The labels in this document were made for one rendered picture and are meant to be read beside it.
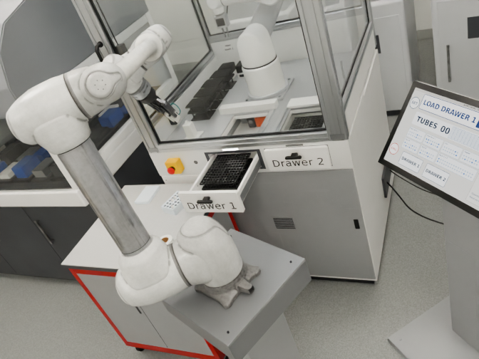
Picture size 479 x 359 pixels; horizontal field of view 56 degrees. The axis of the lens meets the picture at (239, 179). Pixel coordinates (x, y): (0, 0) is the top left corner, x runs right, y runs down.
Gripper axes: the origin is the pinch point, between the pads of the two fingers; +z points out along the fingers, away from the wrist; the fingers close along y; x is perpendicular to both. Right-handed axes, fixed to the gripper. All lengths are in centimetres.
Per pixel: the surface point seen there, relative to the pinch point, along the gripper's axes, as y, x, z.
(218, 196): 30.7, -26.5, 13.6
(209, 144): 7.9, -2.3, 21.7
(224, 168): 19.9, -11.1, 23.9
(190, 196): 17.6, -30.2, 12.8
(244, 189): 35.8, -18.6, 21.4
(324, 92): 63, 24, 7
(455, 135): 114, 11, 3
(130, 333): -20, -101, 56
